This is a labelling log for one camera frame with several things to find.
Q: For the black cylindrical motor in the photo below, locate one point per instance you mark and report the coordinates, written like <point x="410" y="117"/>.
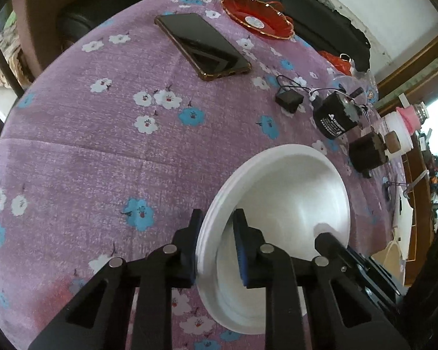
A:
<point x="335" y="116"/>

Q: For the red gold-rimmed plate with label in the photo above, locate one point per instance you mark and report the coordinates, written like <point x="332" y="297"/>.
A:
<point x="257" y="16"/>

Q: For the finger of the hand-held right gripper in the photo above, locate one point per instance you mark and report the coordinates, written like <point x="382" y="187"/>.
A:
<point x="332" y="244"/>

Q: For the cork stopper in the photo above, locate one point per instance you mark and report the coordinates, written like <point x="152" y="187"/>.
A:
<point x="392" y="143"/>

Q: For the black leather sofa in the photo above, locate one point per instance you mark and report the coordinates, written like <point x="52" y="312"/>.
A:
<point x="314" y="11"/>

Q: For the white plastic jar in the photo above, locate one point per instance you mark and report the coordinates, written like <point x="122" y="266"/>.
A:
<point x="399" y="124"/>

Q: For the purple floral tablecloth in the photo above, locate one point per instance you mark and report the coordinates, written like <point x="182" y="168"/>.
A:
<point x="95" y="135"/>

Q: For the wooden cabinet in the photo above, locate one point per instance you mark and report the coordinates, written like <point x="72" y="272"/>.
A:
<point x="419" y="189"/>

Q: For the brown armchair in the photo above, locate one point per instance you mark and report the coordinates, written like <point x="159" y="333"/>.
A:
<point x="40" y="25"/>

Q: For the black smartphone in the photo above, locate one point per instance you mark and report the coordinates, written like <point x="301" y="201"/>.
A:
<point x="204" y="45"/>

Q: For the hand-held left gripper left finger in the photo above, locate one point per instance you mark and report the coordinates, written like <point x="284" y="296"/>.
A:
<point x="192" y="251"/>

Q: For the black power adapter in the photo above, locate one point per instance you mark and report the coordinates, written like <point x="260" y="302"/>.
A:
<point x="289" y="100"/>

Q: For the clear plastic container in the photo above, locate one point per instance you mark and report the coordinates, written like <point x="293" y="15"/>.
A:
<point x="354" y="85"/>

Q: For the red plastic bag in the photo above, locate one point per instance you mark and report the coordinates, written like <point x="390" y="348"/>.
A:
<point x="335" y="62"/>

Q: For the pink insulated bottle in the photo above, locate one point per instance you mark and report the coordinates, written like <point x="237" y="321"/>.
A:
<point x="410" y="116"/>

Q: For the white foam bowl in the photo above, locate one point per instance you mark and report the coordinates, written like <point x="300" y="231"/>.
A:
<point x="288" y="197"/>

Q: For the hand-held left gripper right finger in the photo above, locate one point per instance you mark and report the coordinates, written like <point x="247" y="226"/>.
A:
<point x="241" y="248"/>

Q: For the dark brown canister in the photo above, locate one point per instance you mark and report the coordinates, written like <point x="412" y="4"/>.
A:
<point x="365" y="153"/>

